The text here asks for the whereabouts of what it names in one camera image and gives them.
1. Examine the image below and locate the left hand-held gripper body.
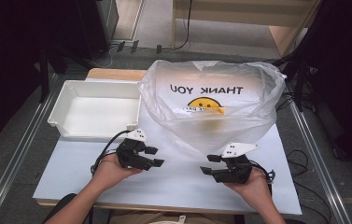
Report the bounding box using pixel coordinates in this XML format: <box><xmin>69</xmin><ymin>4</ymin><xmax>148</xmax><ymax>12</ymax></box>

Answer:
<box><xmin>116</xmin><ymin>128</ymin><xmax>153</xmax><ymax>172</ymax></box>

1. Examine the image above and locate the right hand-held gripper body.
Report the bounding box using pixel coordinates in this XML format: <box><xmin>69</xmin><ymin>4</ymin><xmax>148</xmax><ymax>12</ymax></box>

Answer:
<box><xmin>212</xmin><ymin>142</ymin><xmax>260</xmax><ymax>185</ymax></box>

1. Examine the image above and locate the clear printed plastic bag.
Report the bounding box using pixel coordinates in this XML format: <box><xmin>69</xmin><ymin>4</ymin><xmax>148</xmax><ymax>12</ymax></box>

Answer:
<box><xmin>137</xmin><ymin>59</ymin><xmax>288</xmax><ymax>161</ymax></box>

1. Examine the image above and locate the yellow drink carton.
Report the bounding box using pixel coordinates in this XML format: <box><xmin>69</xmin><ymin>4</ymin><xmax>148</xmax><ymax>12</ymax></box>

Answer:
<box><xmin>194</xmin><ymin>113</ymin><xmax>226</xmax><ymax>135</ymax></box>

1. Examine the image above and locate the person's right hand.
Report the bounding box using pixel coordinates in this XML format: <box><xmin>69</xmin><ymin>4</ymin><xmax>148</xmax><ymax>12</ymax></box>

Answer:
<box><xmin>224</xmin><ymin>167</ymin><xmax>273</xmax><ymax>207</ymax></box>

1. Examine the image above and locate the person's left hand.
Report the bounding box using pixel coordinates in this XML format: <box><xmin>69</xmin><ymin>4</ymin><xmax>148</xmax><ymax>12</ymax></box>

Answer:
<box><xmin>93</xmin><ymin>152</ymin><xmax>144</xmax><ymax>188</ymax></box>

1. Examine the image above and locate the white plastic tray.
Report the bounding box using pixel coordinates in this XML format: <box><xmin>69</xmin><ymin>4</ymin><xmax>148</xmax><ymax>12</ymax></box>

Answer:
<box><xmin>47</xmin><ymin>79</ymin><xmax>143</xmax><ymax>142</ymax></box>

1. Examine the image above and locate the black metal stand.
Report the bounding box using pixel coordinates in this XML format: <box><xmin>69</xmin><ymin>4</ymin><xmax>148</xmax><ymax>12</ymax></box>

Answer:
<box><xmin>37</xmin><ymin>41</ymin><xmax>69</xmax><ymax>105</ymax></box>
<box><xmin>272</xmin><ymin>46</ymin><xmax>310</xmax><ymax>113</ymax></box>

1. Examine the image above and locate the black cabinet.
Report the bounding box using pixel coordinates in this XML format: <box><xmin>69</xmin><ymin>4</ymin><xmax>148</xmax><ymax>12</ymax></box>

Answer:
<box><xmin>76</xmin><ymin>0</ymin><xmax>120</xmax><ymax>61</ymax></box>

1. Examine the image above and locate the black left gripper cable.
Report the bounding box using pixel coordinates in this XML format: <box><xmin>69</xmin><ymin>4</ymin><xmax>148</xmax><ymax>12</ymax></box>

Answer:
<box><xmin>90</xmin><ymin>129</ymin><xmax>132</xmax><ymax>175</ymax></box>

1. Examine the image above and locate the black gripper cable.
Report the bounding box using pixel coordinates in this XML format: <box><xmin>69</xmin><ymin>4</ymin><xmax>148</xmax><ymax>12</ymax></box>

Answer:
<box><xmin>250</xmin><ymin>159</ymin><xmax>276</xmax><ymax>185</ymax></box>
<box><xmin>90</xmin><ymin>129</ymin><xmax>132</xmax><ymax>175</ymax></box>

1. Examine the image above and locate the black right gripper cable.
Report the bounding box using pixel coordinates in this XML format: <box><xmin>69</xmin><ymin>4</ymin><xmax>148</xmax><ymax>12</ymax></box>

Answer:
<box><xmin>250</xmin><ymin>159</ymin><xmax>276</xmax><ymax>185</ymax></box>

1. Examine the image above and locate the black floor cable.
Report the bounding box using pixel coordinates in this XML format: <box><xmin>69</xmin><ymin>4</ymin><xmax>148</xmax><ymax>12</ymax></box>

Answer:
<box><xmin>275</xmin><ymin>90</ymin><xmax>334</xmax><ymax>224</ymax></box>

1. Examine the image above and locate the aluminium floor rail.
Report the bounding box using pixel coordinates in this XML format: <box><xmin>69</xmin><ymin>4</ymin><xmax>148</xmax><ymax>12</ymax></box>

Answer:
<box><xmin>0</xmin><ymin>74</ymin><xmax>63</xmax><ymax>224</ymax></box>
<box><xmin>284</xmin><ymin>83</ymin><xmax>349</xmax><ymax>224</ymax></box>

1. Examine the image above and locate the black hanging cable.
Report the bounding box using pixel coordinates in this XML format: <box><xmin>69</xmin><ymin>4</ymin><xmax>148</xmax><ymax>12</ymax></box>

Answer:
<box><xmin>174</xmin><ymin>0</ymin><xmax>194</xmax><ymax>51</ymax></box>

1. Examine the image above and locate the light wooden shelf frame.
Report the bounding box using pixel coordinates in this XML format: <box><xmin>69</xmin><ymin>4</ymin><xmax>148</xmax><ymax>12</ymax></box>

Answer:
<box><xmin>171</xmin><ymin>0</ymin><xmax>322</xmax><ymax>59</ymax></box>

